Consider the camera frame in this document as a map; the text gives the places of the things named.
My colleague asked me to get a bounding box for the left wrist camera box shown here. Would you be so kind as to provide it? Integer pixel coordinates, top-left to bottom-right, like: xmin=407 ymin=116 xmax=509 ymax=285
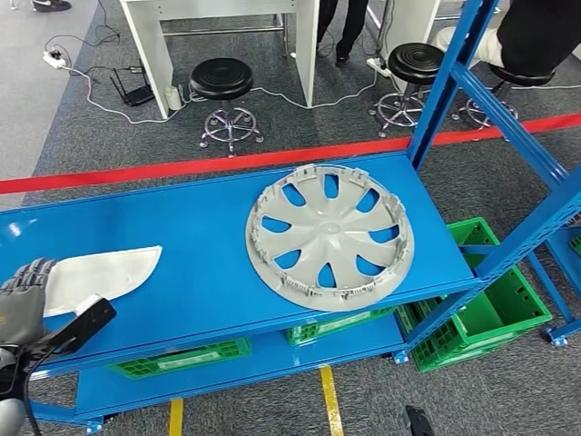
xmin=45 ymin=294 xmax=118 ymax=356

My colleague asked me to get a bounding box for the black round stool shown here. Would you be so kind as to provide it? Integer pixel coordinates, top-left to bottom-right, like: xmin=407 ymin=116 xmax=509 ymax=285
xmin=368 ymin=42 xmax=446 ymax=138
xmin=451 ymin=63 xmax=557 ymax=131
xmin=189 ymin=57 xmax=264 ymax=158

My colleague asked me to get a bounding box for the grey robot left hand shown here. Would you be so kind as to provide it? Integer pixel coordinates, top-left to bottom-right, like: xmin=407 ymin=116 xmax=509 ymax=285
xmin=0 ymin=257 xmax=57 ymax=348

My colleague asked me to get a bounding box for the blue steel shelf rack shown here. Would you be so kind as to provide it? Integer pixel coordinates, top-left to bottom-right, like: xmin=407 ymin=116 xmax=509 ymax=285
xmin=0 ymin=0 xmax=581 ymax=436
xmin=526 ymin=223 xmax=581 ymax=349

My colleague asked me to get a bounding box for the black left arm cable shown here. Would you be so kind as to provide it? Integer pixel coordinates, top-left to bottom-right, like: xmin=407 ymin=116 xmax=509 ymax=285
xmin=23 ymin=345 xmax=51 ymax=436

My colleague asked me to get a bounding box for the white power strip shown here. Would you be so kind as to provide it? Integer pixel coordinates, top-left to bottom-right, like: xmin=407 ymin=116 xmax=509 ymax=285
xmin=42 ymin=49 xmax=69 ymax=69
xmin=367 ymin=56 xmax=393 ymax=78

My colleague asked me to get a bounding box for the black router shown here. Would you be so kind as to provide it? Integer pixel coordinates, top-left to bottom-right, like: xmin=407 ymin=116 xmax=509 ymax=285
xmin=109 ymin=64 xmax=155 ymax=108

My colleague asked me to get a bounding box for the white floor cable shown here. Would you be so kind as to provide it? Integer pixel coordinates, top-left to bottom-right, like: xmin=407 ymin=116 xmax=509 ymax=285
xmin=65 ymin=60 xmax=380 ymax=125

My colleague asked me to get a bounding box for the white power adapter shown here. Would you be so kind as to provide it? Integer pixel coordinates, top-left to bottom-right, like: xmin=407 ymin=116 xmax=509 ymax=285
xmin=164 ymin=84 xmax=183 ymax=112

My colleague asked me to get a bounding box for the white curved plastic part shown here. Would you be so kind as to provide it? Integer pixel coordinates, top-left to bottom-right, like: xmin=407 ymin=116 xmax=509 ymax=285
xmin=42 ymin=244 xmax=163 ymax=318

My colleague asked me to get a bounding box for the yellow floor tape square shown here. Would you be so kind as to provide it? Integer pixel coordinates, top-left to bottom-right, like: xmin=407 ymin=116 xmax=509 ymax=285
xmin=168 ymin=365 xmax=345 ymax=436

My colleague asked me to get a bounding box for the red floor tape line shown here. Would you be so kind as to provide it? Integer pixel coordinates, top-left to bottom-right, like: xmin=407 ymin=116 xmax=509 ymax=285
xmin=0 ymin=113 xmax=581 ymax=197

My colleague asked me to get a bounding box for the green open plastic crate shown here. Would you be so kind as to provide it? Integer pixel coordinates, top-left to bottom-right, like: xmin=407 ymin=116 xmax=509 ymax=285
xmin=395 ymin=217 xmax=554 ymax=362

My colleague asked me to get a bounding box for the grey plastic hubcap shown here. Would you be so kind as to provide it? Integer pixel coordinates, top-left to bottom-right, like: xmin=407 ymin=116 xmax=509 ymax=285
xmin=244 ymin=163 xmax=415 ymax=312

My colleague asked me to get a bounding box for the white desk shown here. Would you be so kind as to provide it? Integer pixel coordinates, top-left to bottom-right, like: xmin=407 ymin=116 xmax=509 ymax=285
xmin=120 ymin=0 xmax=321 ymax=120

